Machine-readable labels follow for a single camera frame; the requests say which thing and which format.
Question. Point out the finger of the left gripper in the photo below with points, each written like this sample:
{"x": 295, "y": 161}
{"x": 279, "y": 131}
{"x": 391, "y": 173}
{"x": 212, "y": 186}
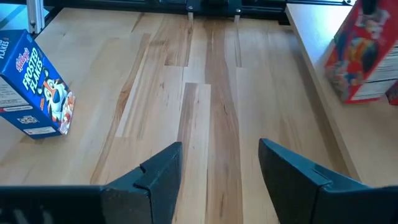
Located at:
{"x": 370, "y": 6}

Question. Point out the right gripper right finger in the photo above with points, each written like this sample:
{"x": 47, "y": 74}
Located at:
{"x": 289, "y": 186}

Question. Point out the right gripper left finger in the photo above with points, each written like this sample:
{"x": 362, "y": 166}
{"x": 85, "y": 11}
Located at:
{"x": 155, "y": 193}

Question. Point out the red Froot Loops cereal box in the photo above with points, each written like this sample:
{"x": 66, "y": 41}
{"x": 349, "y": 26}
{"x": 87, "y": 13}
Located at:
{"x": 351, "y": 62}
{"x": 393, "y": 95}

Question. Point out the raised wooden shelf board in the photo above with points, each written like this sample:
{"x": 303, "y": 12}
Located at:
{"x": 357, "y": 140}

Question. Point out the blue Frosted Flakes cereal box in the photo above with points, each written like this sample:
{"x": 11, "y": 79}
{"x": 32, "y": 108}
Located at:
{"x": 34, "y": 93}

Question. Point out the black metal rig frame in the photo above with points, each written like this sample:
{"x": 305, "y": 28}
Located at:
{"x": 267, "y": 12}

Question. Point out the silver aluminium post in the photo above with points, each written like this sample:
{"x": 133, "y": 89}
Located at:
{"x": 35, "y": 15}

